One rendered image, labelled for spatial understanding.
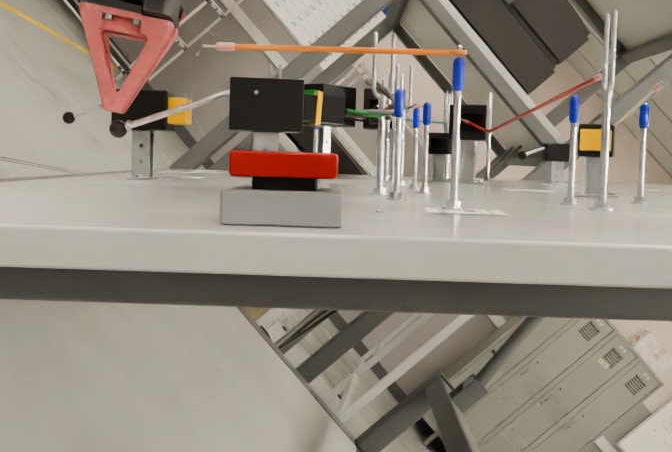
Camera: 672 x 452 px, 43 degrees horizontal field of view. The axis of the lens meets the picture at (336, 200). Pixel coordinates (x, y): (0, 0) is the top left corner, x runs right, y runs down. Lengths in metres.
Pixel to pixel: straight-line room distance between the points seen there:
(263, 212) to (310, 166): 0.03
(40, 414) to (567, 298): 0.43
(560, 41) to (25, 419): 1.29
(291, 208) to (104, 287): 0.17
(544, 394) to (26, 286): 7.35
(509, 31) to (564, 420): 6.35
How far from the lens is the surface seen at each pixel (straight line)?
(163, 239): 0.36
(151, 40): 0.65
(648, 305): 0.53
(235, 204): 0.39
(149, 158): 0.97
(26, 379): 0.76
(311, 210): 0.38
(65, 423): 0.76
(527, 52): 1.71
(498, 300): 0.51
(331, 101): 0.65
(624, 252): 0.37
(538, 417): 7.80
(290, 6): 8.43
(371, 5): 1.60
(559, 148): 1.36
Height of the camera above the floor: 1.12
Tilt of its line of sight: 2 degrees down
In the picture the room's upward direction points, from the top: 50 degrees clockwise
